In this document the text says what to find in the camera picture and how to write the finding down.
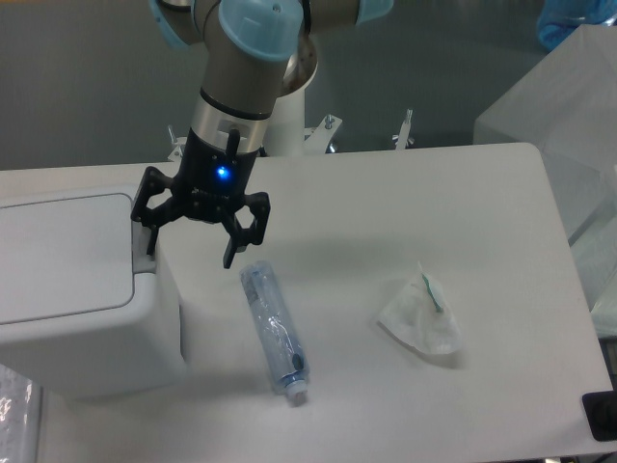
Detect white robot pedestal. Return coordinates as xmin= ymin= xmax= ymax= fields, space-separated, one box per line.
xmin=263 ymin=88 xmax=306 ymax=157

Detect black device at edge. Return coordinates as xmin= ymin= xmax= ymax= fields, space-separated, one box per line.
xmin=582 ymin=391 xmax=617 ymax=442

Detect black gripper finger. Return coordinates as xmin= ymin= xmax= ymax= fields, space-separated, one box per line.
xmin=221 ymin=191 xmax=272 ymax=270
xmin=130 ymin=166 xmax=186 ymax=256

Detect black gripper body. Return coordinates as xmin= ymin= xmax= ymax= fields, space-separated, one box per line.
xmin=171 ymin=127 xmax=263 ymax=224

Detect blue plastic bag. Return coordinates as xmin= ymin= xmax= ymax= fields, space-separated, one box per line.
xmin=536 ymin=0 xmax=616 ymax=51

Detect white base bracket frame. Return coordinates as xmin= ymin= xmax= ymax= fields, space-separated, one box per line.
xmin=167 ymin=109 xmax=415 ymax=162

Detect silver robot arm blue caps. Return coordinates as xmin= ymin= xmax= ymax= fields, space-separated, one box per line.
xmin=131 ymin=0 xmax=393 ymax=268

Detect clear plastic sheet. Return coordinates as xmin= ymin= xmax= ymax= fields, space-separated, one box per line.
xmin=1 ymin=366 xmax=41 ymax=463

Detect green stick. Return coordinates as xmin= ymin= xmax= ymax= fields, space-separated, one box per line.
xmin=420 ymin=272 xmax=443 ymax=313

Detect crumpled white paper wrapper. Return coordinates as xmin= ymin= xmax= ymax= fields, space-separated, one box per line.
xmin=376 ymin=261 xmax=463 ymax=356

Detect crushed clear plastic bottle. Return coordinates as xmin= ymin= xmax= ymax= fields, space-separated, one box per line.
xmin=240 ymin=260 xmax=309 ymax=406

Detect white trash can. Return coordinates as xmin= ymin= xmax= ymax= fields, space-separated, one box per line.
xmin=1 ymin=184 xmax=187 ymax=398

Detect grey trash can push button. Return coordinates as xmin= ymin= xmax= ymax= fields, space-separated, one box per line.
xmin=131 ymin=222 xmax=156 ymax=274

